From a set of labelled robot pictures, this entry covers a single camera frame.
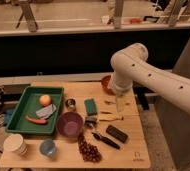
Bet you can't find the small metal cup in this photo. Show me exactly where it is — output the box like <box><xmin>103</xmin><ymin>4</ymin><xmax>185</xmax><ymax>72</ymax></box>
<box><xmin>65</xmin><ymin>98</ymin><xmax>76</xmax><ymax>111</ymax></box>

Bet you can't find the blue glass cup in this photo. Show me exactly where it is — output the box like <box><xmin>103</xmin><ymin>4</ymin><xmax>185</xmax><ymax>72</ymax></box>
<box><xmin>39</xmin><ymin>139</ymin><xmax>56</xmax><ymax>157</ymax></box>

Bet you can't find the small dark metal object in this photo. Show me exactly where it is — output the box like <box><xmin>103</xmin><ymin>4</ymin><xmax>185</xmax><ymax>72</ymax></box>
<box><xmin>85</xmin><ymin>116</ymin><xmax>97</xmax><ymax>128</ymax></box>

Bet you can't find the green sponge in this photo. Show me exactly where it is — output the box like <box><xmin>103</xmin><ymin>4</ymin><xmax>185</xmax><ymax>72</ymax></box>
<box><xmin>84</xmin><ymin>99</ymin><xmax>97</xmax><ymax>116</ymax></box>

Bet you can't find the orange-brown bowl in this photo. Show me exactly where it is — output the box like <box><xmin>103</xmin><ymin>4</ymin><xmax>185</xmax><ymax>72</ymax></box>
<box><xmin>101</xmin><ymin>75</ymin><xmax>113</xmax><ymax>95</ymax></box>

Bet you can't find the purple bowl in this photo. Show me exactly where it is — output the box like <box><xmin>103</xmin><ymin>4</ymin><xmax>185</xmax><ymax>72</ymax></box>
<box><xmin>56</xmin><ymin>112</ymin><xmax>84</xmax><ymax>138</ymax></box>

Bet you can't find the grey folded cloth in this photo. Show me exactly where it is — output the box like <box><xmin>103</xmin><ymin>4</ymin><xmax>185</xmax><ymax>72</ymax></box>
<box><xmin>36</xmin><ymin>104</ymin><xmax>56</xmax><ymax>119</ymax></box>

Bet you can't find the black rectangular case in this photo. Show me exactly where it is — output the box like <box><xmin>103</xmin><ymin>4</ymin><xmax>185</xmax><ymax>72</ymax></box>
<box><xmin>106</xmin><ymin>125</ymin><xmax>128</xmax><ymax>143</ymax></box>

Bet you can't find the green plastic tray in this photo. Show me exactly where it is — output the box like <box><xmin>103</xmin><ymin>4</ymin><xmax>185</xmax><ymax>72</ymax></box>
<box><xmin>6</xmin><ymin>86</ymin><xmax>64</xmax><ymax>135</ymax></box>

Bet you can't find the bunch of dark grapes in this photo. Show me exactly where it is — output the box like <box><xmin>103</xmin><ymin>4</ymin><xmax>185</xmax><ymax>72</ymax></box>
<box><xmin>78</xmin><ymin>134</ymin><xmax>102</xmax><ymax>163</ymax></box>

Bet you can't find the black handled tool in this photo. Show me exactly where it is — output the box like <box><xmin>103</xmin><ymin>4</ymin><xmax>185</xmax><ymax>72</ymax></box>
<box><xmin>92</xmin><ymin>132</ymin><xmax>120</xmax><ymax>149</ymax></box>

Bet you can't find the white paper cup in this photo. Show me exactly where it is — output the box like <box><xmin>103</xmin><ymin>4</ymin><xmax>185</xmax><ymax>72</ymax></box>
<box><xmin>3</xmin><ymin>134</ymin><xmax>27</xmax><ymax>155</ymax></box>

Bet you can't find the orange peach fruit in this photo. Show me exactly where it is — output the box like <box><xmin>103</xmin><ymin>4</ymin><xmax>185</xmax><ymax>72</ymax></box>
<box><xmin>39</xmin><ymin>95</ymin><xmax>52</xmax><ymax>106</ymax></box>

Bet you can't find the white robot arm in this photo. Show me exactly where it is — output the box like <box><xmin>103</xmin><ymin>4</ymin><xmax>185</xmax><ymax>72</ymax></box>
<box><xmin>109</xmin><ymin>43</ymin><xmax>190</xmax><ymax>114</ymax></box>

